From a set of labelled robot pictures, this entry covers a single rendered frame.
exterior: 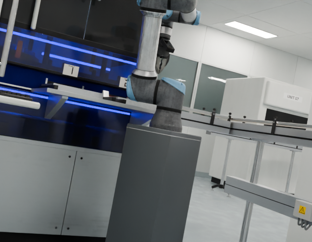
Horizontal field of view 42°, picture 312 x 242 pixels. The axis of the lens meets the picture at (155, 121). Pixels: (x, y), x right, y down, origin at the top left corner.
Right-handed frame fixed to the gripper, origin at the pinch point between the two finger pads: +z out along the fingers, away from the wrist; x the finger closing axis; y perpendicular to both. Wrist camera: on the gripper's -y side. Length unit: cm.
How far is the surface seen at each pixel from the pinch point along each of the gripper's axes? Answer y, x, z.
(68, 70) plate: 27, 42, 8
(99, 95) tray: 1.5, 30.1, 19.4
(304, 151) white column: 27, -144, 28
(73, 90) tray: 1.5, 43.8, 19.7
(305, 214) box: -43, -80, 61
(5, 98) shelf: -24, 77, 30
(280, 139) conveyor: -12, -82, 23
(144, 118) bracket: 5.8, 0.5, 26.7
